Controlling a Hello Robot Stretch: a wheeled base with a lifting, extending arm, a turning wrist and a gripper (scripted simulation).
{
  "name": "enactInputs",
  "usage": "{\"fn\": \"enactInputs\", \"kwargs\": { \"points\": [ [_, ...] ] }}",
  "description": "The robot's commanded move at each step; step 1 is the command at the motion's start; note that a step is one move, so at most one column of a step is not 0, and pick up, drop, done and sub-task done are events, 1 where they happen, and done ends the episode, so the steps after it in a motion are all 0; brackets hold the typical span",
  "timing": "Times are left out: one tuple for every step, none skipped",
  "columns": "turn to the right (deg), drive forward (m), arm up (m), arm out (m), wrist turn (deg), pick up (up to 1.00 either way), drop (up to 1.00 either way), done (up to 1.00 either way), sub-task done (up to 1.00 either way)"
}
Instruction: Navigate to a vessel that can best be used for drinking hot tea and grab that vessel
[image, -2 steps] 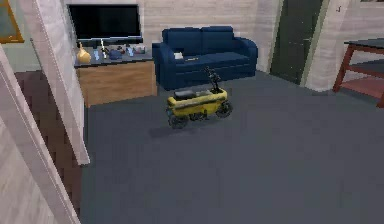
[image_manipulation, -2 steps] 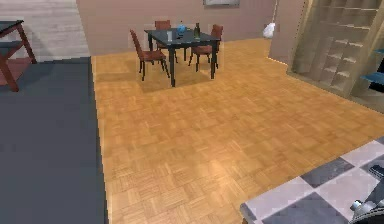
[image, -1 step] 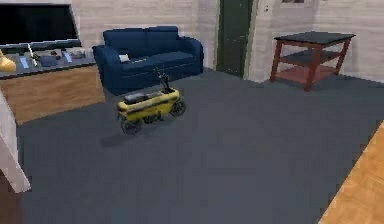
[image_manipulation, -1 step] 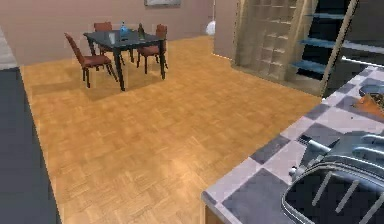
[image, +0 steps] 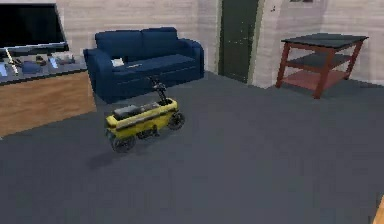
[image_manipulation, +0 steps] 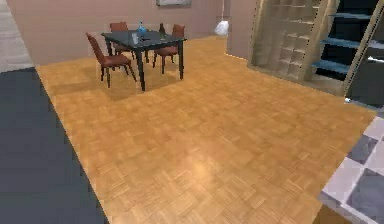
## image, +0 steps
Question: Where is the yellow folding scooter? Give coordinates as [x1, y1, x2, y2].
[105, 75, 186, 154]

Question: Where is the dark blue sofa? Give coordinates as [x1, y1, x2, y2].
[83, 26, 205, 104]

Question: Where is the dark green room door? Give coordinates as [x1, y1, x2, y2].
[218, 0, 260, 84]

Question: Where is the red-legged table with dark shelves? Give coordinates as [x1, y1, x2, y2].
[275, 32, 370, 100]

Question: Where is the wooden cabinet with dark top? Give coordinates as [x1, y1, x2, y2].
[0, 57, 98, 138]

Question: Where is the black television set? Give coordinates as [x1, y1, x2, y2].
[0, 3, 70, 57]

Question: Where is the white thin stick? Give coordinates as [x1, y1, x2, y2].
[4, 47, 19, 74]

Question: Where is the wooden furniture corner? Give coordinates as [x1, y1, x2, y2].
[372, 194, 384, 224]

